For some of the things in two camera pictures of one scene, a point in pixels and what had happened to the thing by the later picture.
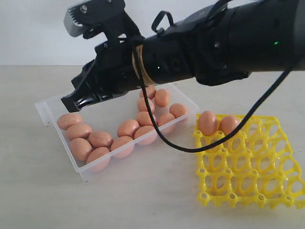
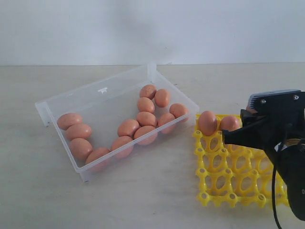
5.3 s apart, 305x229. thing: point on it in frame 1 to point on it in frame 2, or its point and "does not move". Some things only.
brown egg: (228, 123) does not move
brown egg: (208, 122) does not move
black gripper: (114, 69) to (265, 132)
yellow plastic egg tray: (257, 166) does not move
